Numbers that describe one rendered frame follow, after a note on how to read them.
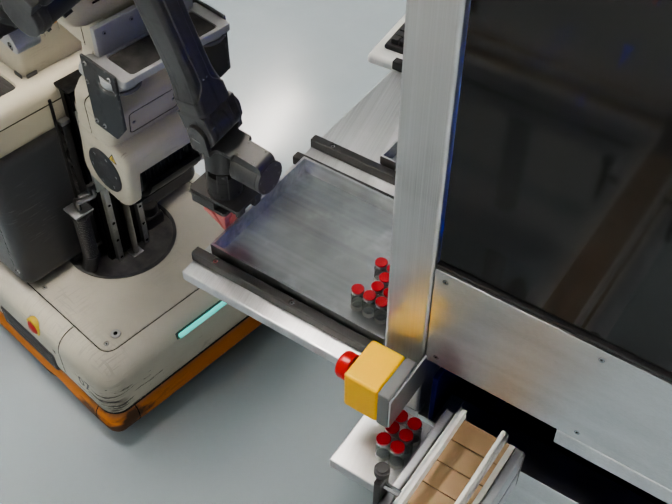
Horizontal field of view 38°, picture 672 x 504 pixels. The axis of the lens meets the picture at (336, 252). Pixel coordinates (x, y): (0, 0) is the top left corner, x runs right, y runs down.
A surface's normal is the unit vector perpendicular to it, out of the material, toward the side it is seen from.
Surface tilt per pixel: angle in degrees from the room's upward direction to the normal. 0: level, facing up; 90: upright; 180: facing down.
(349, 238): 0
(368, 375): 0
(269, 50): 0
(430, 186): 90
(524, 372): 90
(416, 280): 90
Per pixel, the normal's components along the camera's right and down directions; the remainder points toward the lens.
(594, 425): -0.56, 0.62
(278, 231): 0.00, -0.67
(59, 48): 0.72, 0.54
